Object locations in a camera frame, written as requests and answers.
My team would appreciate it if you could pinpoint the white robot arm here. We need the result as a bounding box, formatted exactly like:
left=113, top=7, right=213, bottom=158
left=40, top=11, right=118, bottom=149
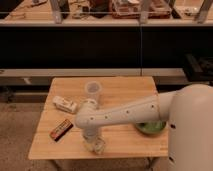
left=75, top=84, right=213, bottom=171

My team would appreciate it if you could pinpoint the red brown snack bar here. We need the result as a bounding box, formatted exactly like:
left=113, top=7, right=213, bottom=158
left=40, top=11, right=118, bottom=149
left=50, top=119, right=73, bottom=141

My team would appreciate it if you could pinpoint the wooden table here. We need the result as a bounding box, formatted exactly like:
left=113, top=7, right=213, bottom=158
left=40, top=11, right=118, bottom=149
left=28, top=77, right=168, bottom=161

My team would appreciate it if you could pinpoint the white plastic bottle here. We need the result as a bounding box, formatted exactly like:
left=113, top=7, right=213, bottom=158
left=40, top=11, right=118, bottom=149
left=53, top=96, right=77, bottom=113

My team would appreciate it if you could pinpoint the clear plastic cup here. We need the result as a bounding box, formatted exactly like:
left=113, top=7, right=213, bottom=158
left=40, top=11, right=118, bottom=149
left=85, top=81, right=102, bottom=101

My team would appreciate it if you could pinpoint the green bowl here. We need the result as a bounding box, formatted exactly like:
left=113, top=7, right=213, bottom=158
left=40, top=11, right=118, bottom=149
left=135, top=121, right=166, bottom=135

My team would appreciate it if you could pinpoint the black equipment at right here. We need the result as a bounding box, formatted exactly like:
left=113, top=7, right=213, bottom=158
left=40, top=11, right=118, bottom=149
left=183, top=54, right=213, bottom=82

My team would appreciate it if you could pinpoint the long wooden shelf bench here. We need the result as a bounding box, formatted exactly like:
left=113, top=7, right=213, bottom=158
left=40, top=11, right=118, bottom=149
left=0, top=0, right=213, bottom=27

